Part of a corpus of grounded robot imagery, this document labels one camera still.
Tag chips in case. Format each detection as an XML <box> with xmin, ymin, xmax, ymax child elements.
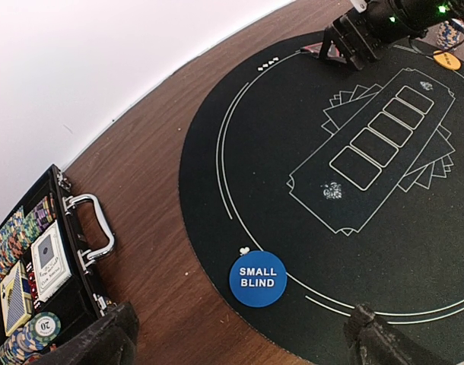
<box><xmin>0</xmin><ymin>193</ymin><xmax>56</xmax><ymax>282</ymax></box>

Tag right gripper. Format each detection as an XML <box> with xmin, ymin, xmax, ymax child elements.
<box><xmin>318</xmin><ymin>1</ymin><xmax>407</xmax><ymax>71</ymax></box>

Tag blue small blind button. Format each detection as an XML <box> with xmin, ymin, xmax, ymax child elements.
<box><xmin>228</xmin><ymin>250</ymin><xmax>288</xmax><ymax>308</ymax></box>

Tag chrome case handle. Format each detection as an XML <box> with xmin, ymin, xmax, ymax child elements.
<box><xmin>62</xmin><ymin>192</ymin><xmax>116</xmax><ymax>267</ymax></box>

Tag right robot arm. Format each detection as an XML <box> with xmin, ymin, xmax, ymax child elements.
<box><xmin>312</xmin><ymin>0</ymin><xmax>464</xmax><ymax>71</ymax></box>

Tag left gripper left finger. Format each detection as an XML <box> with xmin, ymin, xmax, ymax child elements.
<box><xmin>37</xmin><ymin>302</ymin><xmax>139</xmax><ymax>365</ymax></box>

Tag red triangle marker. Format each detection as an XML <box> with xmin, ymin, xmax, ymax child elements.
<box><xmin>300</xmin><ymin>43</ymin><xmax>347</xmax><ymax>64</ymax></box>

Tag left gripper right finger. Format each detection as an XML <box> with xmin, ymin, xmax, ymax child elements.
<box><xmin>343</xmin><ymin>305</ymin><xmax>436</xmax><ymax>364</ymax></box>

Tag playing card deck in case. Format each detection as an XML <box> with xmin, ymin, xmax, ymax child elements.
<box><xmin>31</xmin><ymin>221</ymin><xmax>72</xmax><ymax>303</ymax></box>

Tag black poker set case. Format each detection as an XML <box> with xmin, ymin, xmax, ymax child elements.
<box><xmin>0</xmin><ymin>165</ymin><xmax>116</xmax><ymax>364</ymax></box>

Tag round black poker mat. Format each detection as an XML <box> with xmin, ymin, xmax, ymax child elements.
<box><xmin>179</xmin><ymin>32</ymin><xmax>464</xmax><ymax>364</ymax></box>

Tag orange big blind button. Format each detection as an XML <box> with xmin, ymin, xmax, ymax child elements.
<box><xmin>433</xmin><ymin>51</ymin><xmax>462</xmax><ymax>71</ymax></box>

